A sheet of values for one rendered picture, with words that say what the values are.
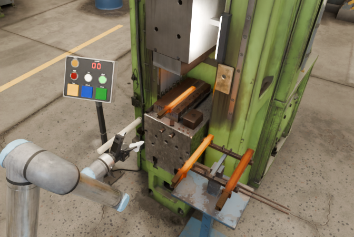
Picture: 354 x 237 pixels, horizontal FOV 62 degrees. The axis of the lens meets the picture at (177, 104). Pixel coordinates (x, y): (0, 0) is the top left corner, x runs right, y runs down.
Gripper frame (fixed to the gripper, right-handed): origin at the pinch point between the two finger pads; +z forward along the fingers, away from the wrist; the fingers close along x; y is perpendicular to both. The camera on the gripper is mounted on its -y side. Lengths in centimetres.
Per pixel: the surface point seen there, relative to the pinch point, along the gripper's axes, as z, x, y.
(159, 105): 32.3, -7.2, 1.3
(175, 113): 32.3, 5.8, 1.5
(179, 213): 27, 17, 95
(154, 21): 32, -11, -55
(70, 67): 14, -68, -13
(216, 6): 58, 13, -62
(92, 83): 17, -51, -6
